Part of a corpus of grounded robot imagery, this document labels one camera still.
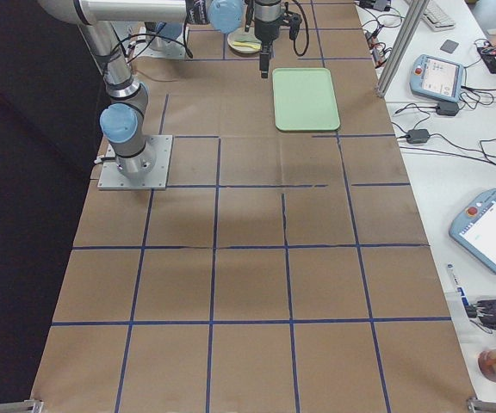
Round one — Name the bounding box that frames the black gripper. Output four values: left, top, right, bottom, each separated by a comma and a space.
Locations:
253, 0, 302, 78

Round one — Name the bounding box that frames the white round plate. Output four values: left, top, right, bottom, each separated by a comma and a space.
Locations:
226, 28, 261, 54

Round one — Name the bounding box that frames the yellow plastic fork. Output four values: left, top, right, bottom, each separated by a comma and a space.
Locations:
232, 41, 261, 50

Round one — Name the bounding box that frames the light green tray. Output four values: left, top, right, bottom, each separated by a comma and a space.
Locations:
272, 67, 341, 132

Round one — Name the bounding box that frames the far blue teach pendant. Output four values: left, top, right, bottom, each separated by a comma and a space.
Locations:
409, 54, 464, 103

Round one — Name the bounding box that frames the blue teach pendant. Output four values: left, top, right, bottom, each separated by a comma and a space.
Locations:
409, 54, 464, 103
449, 188, 496, 274

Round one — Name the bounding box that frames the white keyboard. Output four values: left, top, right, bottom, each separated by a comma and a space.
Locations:
419, 1, 456, 32

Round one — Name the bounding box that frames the near black power adapter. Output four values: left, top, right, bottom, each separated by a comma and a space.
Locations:
406, 128, 430, 145

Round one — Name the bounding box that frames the black power adapter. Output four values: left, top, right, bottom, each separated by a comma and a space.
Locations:
435, 102, 460, 117
406, 128, 430, 145

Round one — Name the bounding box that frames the dark square pad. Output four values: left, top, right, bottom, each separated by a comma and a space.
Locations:
440, 40, 459, 53

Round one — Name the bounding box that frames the far black power adapter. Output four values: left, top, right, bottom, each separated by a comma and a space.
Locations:
435, 102, 460, 117

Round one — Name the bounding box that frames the brown paper table cover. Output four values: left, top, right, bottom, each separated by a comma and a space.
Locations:
32, 1, 473, 412

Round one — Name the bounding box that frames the near blue teach pendant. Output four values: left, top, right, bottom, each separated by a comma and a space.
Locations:
449, 188, 496, 274

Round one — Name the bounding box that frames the aluminium frame post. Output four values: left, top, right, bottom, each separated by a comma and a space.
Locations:
375, 0, 429, 98

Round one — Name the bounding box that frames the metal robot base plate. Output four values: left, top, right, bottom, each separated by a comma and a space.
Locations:
97, 135, 173, 190

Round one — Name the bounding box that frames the black cable on desk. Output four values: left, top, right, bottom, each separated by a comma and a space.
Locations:
392, 101, 496, 176

